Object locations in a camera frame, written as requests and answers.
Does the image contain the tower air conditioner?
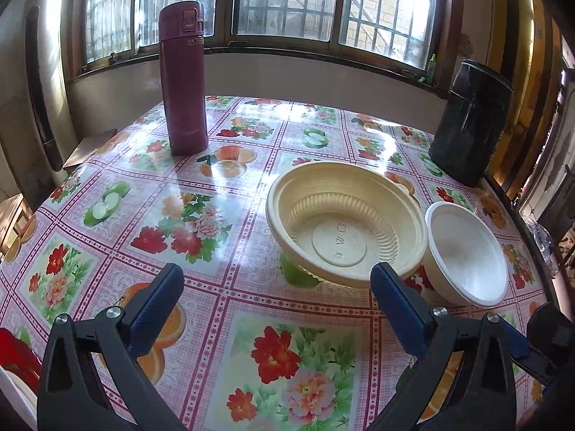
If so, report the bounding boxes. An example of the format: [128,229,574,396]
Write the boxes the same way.
[24,0,75,172]

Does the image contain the black cylindrical canister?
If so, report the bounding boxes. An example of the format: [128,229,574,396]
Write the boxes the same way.
[429,59,514,188]

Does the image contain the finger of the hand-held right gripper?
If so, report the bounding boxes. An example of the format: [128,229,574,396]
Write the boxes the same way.
[526,303,575,369]
[502,319,555,387]

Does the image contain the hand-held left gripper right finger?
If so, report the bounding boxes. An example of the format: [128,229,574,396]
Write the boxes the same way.
[366,262,517,431]

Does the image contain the golden door frame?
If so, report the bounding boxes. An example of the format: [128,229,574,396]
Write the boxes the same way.
[485,0,563,199]

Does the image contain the large red plastic plate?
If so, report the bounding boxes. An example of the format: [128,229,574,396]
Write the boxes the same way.
[0,328,42,396]

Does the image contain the barred window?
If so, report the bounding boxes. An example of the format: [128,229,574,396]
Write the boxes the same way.
[67,0,463,86]

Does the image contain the clear plastic bag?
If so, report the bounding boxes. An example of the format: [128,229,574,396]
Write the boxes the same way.
[523,215,560,274]

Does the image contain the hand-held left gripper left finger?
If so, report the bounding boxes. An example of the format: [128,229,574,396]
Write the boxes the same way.
[38,263,187,431]

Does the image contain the purple thermos bottle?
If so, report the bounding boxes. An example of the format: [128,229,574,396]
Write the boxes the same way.
[158,1,208,156]

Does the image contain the wooden stool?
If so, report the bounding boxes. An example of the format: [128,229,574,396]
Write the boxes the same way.
[63,129,118,172]
[0,194,36,259]

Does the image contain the floral fruit print tablecloth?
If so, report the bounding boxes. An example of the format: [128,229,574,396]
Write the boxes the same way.
[0,95,558,431]

